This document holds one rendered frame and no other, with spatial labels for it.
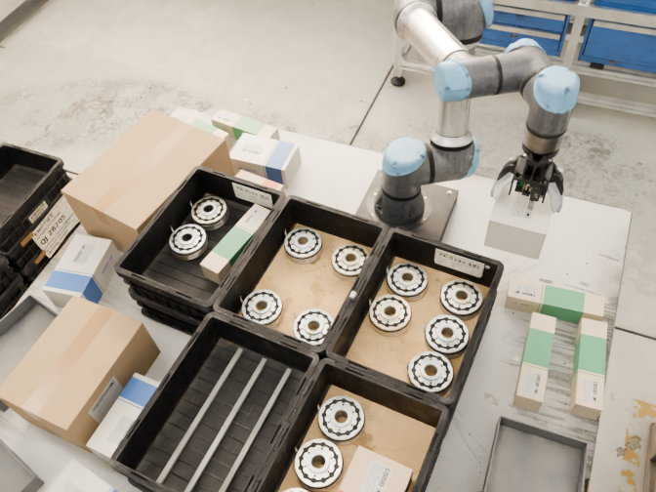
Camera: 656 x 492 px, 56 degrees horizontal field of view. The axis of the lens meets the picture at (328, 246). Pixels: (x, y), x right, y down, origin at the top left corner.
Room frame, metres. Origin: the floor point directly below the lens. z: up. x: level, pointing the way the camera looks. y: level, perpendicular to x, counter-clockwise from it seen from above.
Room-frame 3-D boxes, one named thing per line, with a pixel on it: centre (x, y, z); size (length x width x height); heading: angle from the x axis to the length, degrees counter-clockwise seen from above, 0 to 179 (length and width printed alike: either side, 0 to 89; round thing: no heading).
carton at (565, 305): (0.82, -0.58, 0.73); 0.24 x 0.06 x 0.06; 67
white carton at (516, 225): (0.86, -0.45, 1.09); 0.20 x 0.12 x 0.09; 152
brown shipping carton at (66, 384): (0.75, 0.65, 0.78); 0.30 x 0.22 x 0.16; 150
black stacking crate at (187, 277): (1.04, 0.32, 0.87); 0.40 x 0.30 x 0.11; 149
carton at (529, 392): (0.66, -0.48, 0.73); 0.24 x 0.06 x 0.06; 155
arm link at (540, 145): (0.84, -0.44, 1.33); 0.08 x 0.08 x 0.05
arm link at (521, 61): (0.94, -0.41, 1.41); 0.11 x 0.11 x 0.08; 6
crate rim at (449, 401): (0.73, -0.19, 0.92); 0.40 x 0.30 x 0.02; 149
